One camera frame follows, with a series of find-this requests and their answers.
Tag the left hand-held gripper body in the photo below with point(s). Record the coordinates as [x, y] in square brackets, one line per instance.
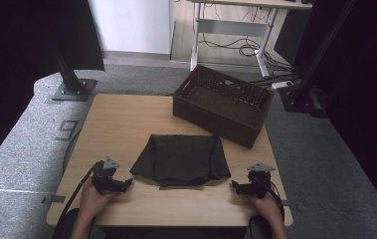
[103, 176]

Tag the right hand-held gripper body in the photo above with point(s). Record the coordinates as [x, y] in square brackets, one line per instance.
[259, 181]

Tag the dark grey cloth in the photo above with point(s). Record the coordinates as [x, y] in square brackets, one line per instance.
[181, 161]

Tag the person's right hand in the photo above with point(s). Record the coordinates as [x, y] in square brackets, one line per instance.
[269, 207]

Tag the person's left hand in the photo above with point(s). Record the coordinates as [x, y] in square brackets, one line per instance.
[93, 202]

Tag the brown woven basket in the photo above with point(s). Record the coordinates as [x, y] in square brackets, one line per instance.
[224, 104]

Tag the white power strip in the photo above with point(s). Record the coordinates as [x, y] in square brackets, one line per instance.
[282, 84]

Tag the black metal stand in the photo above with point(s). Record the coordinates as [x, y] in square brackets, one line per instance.
[71, 79]
[303, 89]

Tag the black curtain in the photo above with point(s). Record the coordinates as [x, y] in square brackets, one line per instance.
[365, 93]
[27, 59]

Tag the white metal desk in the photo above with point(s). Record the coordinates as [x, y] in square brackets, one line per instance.
[232, 28]

